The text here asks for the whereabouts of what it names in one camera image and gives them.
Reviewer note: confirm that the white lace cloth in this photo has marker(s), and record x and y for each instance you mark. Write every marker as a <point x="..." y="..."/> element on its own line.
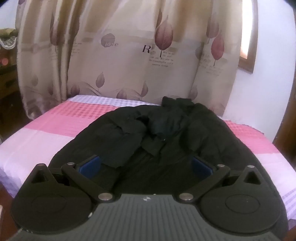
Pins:
<point x="8" y="42"/>

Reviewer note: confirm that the black jacket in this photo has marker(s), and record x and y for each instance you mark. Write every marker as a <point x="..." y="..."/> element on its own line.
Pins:
<point x="185" y="134"/>

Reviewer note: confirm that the beige leaf print curtain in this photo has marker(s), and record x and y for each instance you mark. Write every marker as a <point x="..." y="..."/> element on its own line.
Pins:
<point x="129" y="58"/>

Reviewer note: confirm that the brown wooden window frame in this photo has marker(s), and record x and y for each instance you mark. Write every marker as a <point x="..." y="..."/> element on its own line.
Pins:
<point x="247" y="63"/>

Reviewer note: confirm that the brown wooden cabinet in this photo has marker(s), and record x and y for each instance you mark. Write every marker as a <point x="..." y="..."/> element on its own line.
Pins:
<point x="8" y="81"/>

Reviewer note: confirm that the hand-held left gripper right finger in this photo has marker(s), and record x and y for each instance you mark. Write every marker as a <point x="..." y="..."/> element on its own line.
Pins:
<point x="200" y="167"/>

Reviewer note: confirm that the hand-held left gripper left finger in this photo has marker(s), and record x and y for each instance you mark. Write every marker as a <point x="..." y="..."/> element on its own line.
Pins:
<point x="90" y="165"/>

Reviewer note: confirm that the pink and white checkered bed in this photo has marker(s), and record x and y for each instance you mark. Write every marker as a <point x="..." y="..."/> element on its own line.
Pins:
<point x="46" y="129"/>

